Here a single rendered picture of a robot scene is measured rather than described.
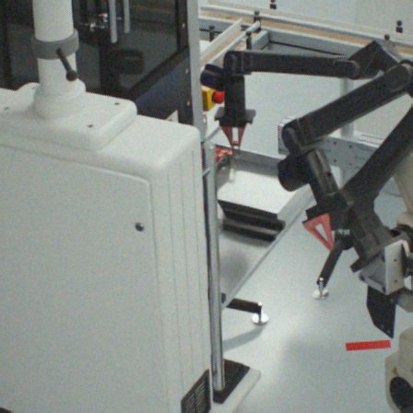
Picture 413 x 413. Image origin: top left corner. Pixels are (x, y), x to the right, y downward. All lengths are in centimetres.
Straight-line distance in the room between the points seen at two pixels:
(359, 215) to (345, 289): 192
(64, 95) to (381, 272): 76
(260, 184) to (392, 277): 91
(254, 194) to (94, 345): 101
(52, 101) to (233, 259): 98
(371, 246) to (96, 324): 58
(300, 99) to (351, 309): 163
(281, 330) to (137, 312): 198
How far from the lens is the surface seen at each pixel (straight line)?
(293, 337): 417
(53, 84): 217
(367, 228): 248
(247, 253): 303
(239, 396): 271
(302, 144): 255
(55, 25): 212
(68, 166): 216
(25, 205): 228
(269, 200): 323
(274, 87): 579
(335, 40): 404
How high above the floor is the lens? 259
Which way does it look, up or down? 32 degrees down
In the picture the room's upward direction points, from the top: 3 degrees counter-clockwise
